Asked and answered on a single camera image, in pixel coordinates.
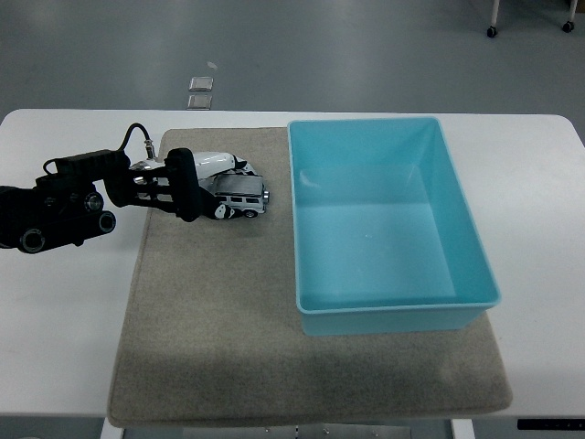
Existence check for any blue plastic box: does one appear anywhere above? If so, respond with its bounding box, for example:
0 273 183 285
286 116 503 338

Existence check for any white cart leg with caster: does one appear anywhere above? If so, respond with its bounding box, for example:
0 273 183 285
485 0 500 39
561 0 578 34

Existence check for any white toy car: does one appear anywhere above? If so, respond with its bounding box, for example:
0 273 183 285
202 173 271 220

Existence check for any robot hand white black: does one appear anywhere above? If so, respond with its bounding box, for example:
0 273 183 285
165 147 265 224

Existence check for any white table leg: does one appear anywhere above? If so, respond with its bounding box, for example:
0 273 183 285
450 418 477 439
100 417 125 439

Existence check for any beige felt mat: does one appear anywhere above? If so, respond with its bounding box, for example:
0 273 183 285
107 126 514 429

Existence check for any black table control panel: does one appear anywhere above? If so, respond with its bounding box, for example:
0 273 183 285
516 417 585 432

